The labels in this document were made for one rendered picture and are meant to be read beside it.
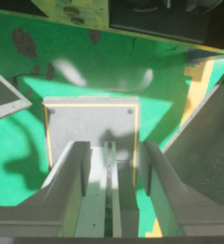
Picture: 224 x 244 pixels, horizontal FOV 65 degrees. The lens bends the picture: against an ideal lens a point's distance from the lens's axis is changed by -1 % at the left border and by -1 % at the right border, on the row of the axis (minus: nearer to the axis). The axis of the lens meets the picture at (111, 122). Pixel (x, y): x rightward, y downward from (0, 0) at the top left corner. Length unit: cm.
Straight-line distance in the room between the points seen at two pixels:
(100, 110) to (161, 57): 70
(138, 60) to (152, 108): 42
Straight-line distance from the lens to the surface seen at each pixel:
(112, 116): 126
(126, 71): 155
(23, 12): 93
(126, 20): 81
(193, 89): 171
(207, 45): 93
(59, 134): 135
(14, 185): 213
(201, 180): 70
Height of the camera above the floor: 154
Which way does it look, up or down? 75 degrees down
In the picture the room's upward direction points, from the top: 179 degrees clockwise
